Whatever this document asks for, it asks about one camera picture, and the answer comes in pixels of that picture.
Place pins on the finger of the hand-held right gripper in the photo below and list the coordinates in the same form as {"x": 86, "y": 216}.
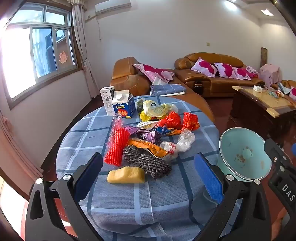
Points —
{"x": 294, "y": 150}
{"x": 275, "y": 153}

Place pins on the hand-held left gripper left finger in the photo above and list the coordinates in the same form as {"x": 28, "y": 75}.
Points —
{"x": 89, "y": 176}

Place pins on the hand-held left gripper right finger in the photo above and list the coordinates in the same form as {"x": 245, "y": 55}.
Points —
{"x": 208, "y": 178}

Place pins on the teal enamel bin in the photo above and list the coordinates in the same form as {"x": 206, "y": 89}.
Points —
{"x": 242, "y": 148}

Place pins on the yellow sponge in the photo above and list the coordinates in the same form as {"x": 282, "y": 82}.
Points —
{"x": 126, "y": 175}

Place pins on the red foam net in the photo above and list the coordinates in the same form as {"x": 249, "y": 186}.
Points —
{"x": 115, "y": 146}

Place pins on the white plastic bag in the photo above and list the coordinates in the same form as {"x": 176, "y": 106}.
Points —
{"x": 185, "y": 141}

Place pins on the black foam net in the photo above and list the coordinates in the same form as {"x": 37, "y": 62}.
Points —
{"x": 150, "y": 162}

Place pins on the red foil wrapper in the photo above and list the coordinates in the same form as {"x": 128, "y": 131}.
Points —
{"x": 190, "y": 120}

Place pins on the orange snack wrapper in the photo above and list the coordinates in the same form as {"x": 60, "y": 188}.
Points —
{"x": 150, "y": 147}

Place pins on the blue snack wrapper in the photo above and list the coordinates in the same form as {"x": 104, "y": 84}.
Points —
{"x": 161, "y": 129}

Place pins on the red plastic bag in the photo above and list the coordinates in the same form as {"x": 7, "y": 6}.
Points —
{"x": 173, "y": 119}

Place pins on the purple foil wrapper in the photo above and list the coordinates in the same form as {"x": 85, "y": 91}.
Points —
{"x": 150, "y": 136}

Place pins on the white snack wrapper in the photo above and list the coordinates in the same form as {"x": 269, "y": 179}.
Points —
{"x": 148, "y": 125}

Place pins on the bright yellow plastic bag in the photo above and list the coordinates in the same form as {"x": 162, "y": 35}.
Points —
{"x": 144, "y": 115}

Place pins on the pale yellow plastic bag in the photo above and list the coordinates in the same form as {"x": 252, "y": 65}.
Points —
{"x": 155, "y": 107}

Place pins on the dark wooden coffee table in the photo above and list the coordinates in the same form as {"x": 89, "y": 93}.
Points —
{"x": 254, "y": 111}

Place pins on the pink floral pillow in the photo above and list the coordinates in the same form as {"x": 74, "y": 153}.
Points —
{"x": 225, "y": 70}
{"x": 241, "y": 73}
{"x": 203, "y": 67}
{"x": 155, "y": 71}
{"x": 293, "y": 93}

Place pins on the blue plaid tablecloth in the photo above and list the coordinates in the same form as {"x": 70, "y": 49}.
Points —
{"x": 138, "y": 204}

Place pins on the pile of small packets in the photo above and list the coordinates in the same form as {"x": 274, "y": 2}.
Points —
{"x": 272, "y": 94}

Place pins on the white tissue box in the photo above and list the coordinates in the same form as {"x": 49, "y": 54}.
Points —
{"x": 258, "y": 88}

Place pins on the brown leather armchair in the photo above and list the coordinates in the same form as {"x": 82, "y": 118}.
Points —
{"x": 286, "y": 83}

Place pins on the blue milk carton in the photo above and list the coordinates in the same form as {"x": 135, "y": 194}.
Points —
{"x": 122, "y": 110}

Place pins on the white milk carton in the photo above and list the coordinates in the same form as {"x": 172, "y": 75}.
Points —
{"x": 106, "y": 102}

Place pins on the pink floral cover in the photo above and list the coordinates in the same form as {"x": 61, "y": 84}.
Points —
{"x": 269, "y": 74}

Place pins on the pink curtain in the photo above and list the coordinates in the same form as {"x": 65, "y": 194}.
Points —
{"x": 13, "y": 143}
{"x": 83, "y": 46}

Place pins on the pink folded blanket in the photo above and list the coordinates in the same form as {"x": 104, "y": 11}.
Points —
{"x": 252, "y": 71}

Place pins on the brown leather long sofa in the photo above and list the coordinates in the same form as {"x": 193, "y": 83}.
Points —
{"x": 219, "y": 87}

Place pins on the dark green packet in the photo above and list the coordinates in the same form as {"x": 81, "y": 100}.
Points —
{"x": 139, "y": 105}

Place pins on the rolled mat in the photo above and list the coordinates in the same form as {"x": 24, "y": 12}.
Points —
{"x": 264, "y": 56}

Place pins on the folded blue plaid cloth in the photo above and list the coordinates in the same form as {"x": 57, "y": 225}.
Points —
{"x": 166, "y": 89}

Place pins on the brown leather chaise sofa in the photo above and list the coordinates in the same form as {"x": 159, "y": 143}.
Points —
{"x": 129, "y": 83}

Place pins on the white folded cloth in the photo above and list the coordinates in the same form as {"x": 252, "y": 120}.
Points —
{"x": 158, "y": 81}

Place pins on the red window sticker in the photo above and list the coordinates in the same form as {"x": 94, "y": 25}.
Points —
{"x": 63, "y": 58}

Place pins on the window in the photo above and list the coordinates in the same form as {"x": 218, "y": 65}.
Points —
{"x": 41, "y": 51}

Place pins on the square ceiling light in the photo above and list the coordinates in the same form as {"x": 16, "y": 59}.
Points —
{"x": 267, "y": 12}

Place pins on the white air conditioner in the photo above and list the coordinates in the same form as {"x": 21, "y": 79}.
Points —
{"x": 113, "y": 5}

